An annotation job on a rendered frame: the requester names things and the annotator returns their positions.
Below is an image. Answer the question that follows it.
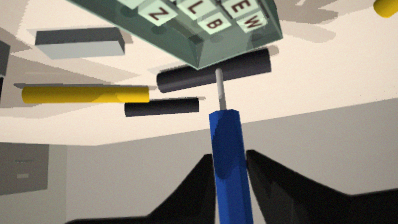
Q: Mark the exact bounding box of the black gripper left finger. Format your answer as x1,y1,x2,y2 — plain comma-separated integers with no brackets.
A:
65,154,216,224

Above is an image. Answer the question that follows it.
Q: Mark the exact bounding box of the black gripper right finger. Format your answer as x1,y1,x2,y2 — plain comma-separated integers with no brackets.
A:
246,150,398,224

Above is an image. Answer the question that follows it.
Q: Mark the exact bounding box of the black cylinder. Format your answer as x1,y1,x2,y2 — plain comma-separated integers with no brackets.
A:
124,98,199,117
156,48,272,93

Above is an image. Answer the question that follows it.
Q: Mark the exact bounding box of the blue stylus with silver tip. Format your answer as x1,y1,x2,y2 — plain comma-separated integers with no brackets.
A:
209,68,254,224

